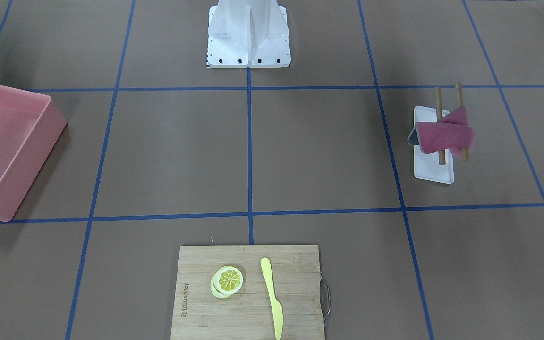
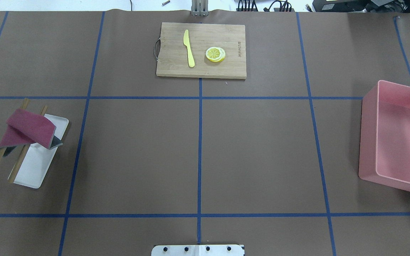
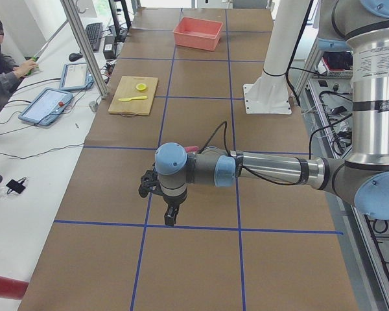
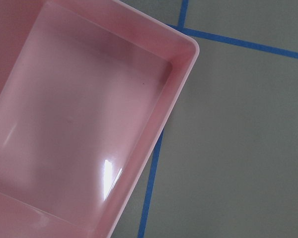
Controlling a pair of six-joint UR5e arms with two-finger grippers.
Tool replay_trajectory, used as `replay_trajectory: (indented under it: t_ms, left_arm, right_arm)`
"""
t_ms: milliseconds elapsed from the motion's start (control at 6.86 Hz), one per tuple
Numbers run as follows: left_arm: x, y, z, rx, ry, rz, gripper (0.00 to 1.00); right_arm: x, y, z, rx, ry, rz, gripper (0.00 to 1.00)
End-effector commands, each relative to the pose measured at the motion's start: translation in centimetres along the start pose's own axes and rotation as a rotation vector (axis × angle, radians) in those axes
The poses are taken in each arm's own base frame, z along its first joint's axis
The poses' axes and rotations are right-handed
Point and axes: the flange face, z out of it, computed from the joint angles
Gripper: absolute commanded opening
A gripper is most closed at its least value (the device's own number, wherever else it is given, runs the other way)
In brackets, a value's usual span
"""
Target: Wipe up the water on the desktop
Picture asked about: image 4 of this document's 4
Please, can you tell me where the pink plastic bin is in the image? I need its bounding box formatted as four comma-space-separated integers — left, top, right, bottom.
0, 0, 200, 238

